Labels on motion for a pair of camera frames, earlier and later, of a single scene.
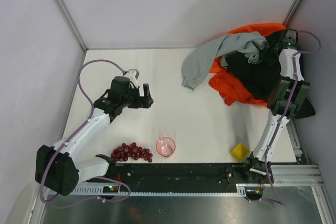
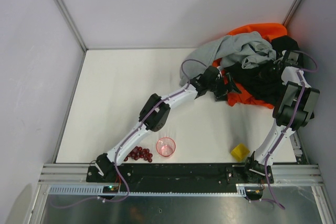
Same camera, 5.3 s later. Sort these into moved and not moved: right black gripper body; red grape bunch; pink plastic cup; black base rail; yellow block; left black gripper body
Moved: left black gripper body; right black gripper body
Not moved: pink plastic cup; yellow block; black base rail; red grape bunch
